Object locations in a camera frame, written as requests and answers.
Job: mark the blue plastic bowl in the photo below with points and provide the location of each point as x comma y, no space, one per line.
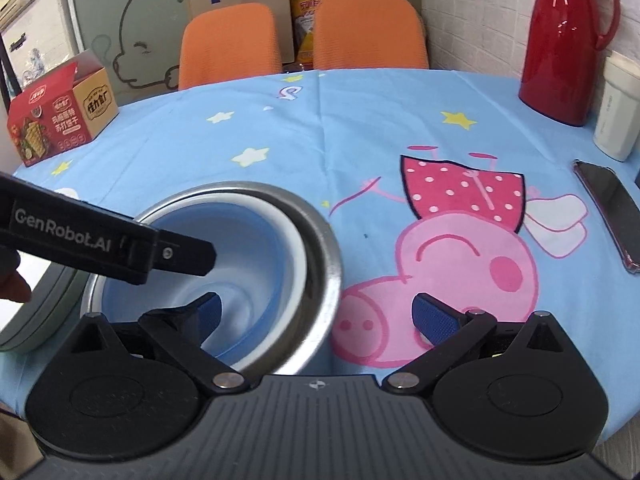
250,260

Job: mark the white lidded cup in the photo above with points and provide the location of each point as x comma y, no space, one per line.
617,110

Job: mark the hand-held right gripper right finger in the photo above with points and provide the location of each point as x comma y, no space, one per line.
430,317

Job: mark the stainless steel bowl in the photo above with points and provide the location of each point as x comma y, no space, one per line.
327,265

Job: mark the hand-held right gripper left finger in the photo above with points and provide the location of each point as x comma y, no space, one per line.
209,311

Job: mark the yellow plastic bag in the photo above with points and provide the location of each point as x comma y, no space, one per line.
306,30

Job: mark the orange mesh chair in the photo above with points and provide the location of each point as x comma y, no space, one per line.
230,45
370,32

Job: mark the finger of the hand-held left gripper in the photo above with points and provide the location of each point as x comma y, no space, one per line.
185,255

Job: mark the red cracker box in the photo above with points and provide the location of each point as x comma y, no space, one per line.
50,120

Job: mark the frosted glass door rabbit sticker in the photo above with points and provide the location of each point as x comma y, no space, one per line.
130,20

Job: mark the brown cardboard box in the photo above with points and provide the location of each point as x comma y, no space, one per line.
272,15

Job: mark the black smartphone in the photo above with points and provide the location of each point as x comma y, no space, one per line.
610,210

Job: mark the blue cartoon tablecloth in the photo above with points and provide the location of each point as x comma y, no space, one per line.
350,135

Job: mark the person's left hand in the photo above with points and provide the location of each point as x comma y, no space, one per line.
12,280

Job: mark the grey-green plate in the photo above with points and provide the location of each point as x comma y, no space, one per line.
72,292

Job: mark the red thermos jug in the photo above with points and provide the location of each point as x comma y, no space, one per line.
560,55

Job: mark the white ceramic bowl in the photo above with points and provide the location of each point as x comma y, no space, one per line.
299,255

